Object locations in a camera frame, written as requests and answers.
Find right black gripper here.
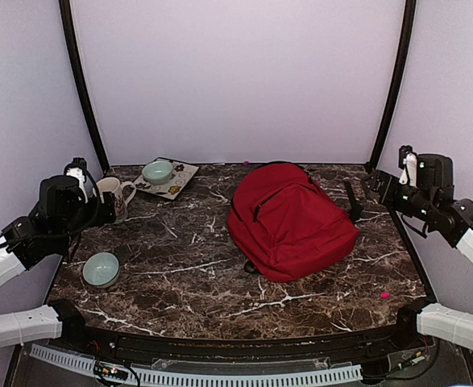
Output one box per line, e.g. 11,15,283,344
362,169,436,223

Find red student backpack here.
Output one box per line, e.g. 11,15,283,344
228,162,363,283

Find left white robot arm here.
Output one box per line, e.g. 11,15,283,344
0,157,116,352

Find light green bowl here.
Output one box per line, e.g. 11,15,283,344
82,252,120,289
142,160,173,185

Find floral square plate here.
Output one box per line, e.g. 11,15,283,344
134,158,199,200

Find right black frame post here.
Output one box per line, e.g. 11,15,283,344
365,0,417,172

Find black frame post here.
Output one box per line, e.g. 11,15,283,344
58,0,110,173
365,0,417,172

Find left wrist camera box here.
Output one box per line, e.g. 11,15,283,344
36,176,85,229

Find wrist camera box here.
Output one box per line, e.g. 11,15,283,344
36,176,85,229
417,153,454,200

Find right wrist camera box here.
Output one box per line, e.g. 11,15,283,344
417,153,454,200

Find black front table rail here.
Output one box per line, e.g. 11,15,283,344
22,314,458,364

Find white slotted cable duct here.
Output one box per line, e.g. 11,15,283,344
29,344,363,386

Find left black frame post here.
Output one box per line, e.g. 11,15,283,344
58,0,110,173

